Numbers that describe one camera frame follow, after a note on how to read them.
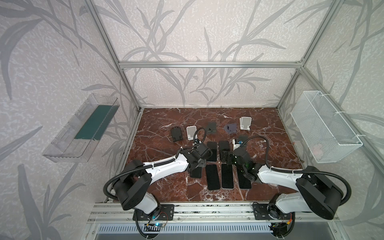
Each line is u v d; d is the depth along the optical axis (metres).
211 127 1.04
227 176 0.86
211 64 0.97
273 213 0.64
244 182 0.82
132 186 0.43
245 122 1.05
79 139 0.64
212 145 0.99
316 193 0.43
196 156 0.66
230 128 1.06
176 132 0.99
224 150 0.99
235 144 0.79
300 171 0.49
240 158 0.66
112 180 0.41
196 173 0.85
